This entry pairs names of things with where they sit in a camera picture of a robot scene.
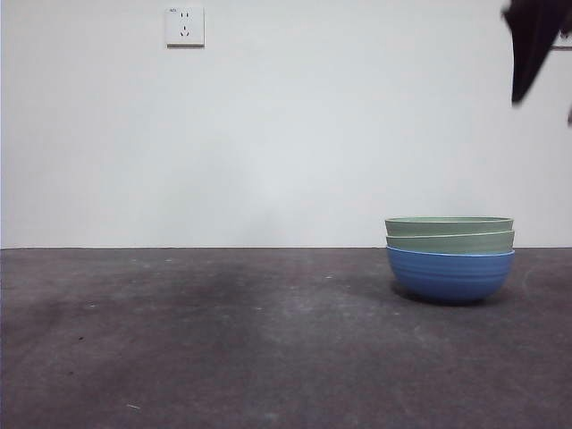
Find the green ribbed bowl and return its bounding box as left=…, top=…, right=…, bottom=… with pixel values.
left=383, top=215, right=515, bottom=238
left=384, top=230, right=516, bottom=257

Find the blue ribbed bowl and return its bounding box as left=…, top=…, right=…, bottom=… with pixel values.
left=385, top=247, right=516, bottom=307

